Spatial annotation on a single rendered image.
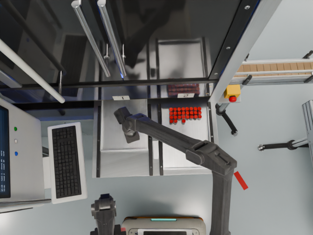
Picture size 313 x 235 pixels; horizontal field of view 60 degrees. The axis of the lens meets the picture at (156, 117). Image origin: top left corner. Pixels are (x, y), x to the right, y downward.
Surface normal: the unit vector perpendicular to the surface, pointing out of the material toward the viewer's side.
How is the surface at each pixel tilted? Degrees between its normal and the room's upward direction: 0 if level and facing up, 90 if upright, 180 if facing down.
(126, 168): 0
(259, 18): 90
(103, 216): 41
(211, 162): 56
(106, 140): 0
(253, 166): 0
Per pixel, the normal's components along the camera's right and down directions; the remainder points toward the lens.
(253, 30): 0.04, 0.97
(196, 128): -0.02, -0.25
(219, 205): -0.68, 0.28
